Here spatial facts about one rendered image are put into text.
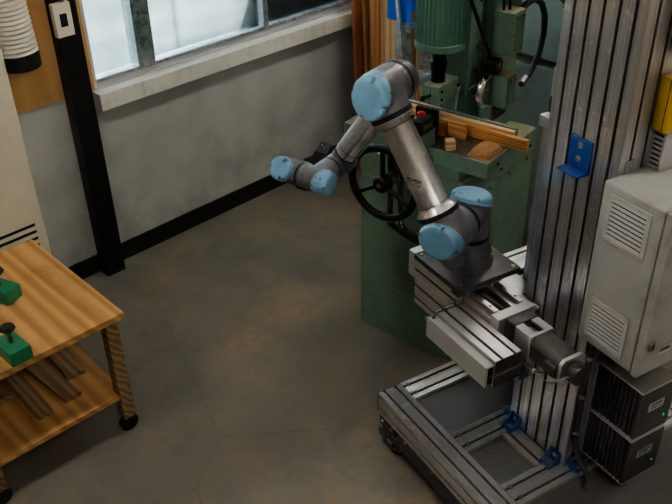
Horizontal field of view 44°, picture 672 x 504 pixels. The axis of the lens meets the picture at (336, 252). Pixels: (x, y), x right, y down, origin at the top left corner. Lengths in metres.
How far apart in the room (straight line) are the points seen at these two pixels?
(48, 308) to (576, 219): 1.71
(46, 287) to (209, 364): 0.74
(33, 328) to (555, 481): 1.70
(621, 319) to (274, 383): 1.53
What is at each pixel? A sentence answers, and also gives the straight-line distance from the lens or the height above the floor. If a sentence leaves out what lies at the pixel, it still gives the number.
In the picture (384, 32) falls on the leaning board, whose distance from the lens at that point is 4.40.
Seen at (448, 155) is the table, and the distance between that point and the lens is 2.88.
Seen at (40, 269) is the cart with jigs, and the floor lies 0.53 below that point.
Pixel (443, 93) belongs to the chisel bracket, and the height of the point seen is 1.04.
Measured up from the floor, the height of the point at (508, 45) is 1.19.
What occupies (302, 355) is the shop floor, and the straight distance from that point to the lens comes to 3.36.
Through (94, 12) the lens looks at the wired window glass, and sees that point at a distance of 3.72.
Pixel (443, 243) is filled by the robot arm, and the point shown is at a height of 0.99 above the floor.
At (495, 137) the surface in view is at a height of 0.92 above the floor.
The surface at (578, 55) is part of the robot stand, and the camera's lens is 2.10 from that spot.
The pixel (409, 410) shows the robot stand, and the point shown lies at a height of 0.23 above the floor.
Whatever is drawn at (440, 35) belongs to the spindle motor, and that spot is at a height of 1.26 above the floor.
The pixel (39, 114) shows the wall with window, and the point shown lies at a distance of 3.61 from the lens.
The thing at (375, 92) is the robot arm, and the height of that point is 1.37.
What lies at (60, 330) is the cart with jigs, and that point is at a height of 0.53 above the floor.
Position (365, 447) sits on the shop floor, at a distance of 2.98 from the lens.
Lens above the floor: 2.16
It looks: 33 degrees down
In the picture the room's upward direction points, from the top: 1 degrees counter-clockwise
